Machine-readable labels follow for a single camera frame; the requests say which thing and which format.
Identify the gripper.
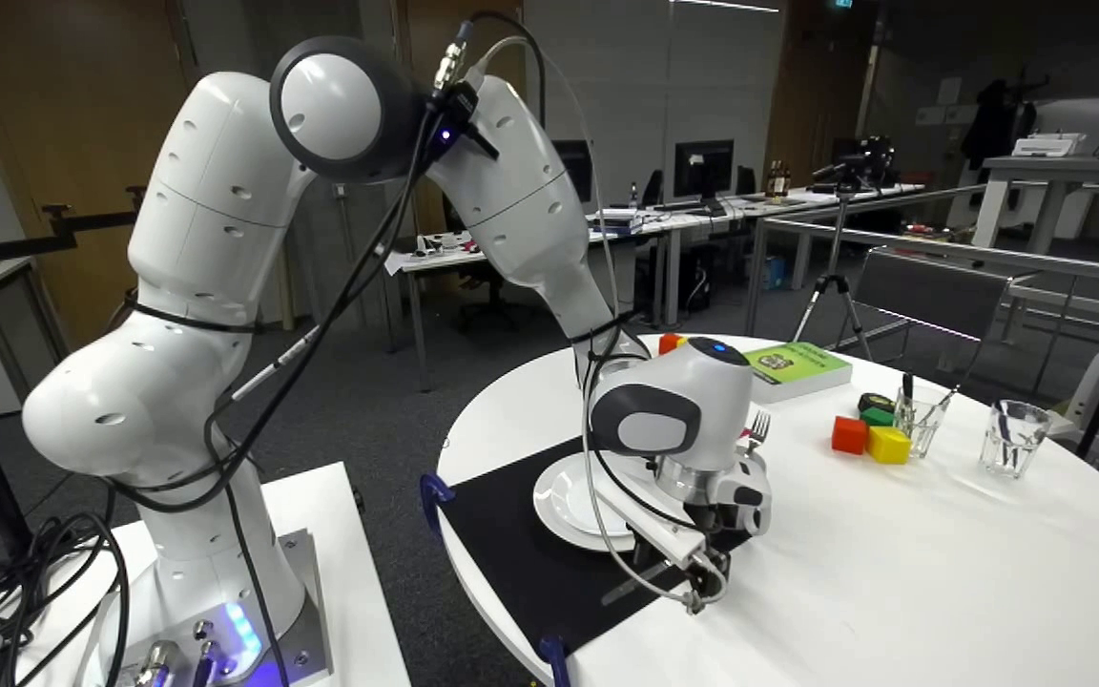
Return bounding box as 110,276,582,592
632,500,753,594

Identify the silver knife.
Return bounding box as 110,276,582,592
601,561,676,608

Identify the white plate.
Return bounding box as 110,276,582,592
532,450,703,553

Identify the blue clamp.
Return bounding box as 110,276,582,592
419,472,456,537
538,635,572,687

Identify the black placemat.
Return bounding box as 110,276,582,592
435,434,753,659

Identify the red block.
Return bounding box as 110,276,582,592
831,416,870,456

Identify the green book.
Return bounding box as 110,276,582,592
742,342,854,405

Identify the yellow block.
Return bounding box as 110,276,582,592
867,426,914,467

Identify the small glass holding pens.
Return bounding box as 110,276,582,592
893,385,961,460

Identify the black office chair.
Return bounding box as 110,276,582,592
442,196,520,335

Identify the row of white desks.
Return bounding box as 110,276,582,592
385,181,928,392

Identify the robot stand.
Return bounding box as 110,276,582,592
0,462,413,687

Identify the clear drinking glass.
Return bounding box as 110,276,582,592
978,400,1053,480

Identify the grey chair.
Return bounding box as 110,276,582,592
834,245,1039,385

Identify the black monitor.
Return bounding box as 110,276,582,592
551,139,595,205
673,139,736,203

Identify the dark coat on rack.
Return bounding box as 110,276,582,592
960,71,1050,175

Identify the grey high table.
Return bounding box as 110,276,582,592
967,155,1099,255

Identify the white printer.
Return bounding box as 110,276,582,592
1011,131,1089,159

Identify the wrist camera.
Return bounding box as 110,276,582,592
595,471,711,570

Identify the camera on tripod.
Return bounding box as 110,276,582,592
790,135,900,364

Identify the coil of black cable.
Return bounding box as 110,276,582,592
0,510,132,687

